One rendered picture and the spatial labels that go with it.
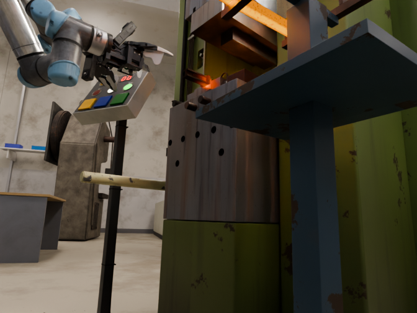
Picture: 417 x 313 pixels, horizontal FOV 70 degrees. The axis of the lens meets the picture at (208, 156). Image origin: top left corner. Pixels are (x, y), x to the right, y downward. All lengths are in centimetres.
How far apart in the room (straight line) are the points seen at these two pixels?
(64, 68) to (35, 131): 859
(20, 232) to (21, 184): 581
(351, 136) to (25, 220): 311
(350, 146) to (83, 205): 532
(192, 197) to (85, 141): 510
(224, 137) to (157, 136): 827
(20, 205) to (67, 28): 273
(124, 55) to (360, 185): 79
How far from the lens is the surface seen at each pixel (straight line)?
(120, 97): 146
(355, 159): 91
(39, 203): 347
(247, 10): 80
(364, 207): 92
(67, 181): 599
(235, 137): 90
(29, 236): 348
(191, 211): 102
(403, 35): 150
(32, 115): 960
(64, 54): 90
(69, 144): 608
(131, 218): 883
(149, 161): 900
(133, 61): 99
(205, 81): 117
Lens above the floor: 48
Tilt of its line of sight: 12 degrees up
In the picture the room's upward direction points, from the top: 2 degrees clockwise
